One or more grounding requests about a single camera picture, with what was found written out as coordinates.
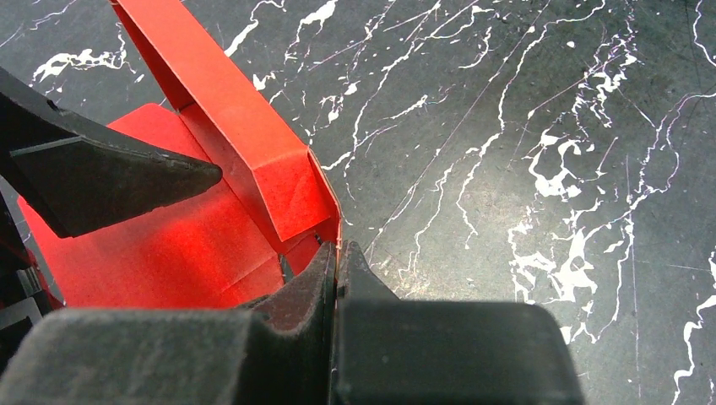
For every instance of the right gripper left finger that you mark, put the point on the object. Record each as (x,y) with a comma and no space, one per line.
(273,352)

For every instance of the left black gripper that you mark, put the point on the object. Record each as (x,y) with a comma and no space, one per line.
(79,176)

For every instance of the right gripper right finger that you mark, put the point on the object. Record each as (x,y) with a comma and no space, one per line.
(392,351)

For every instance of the red paper box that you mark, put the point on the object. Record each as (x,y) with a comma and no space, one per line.
(226,246)

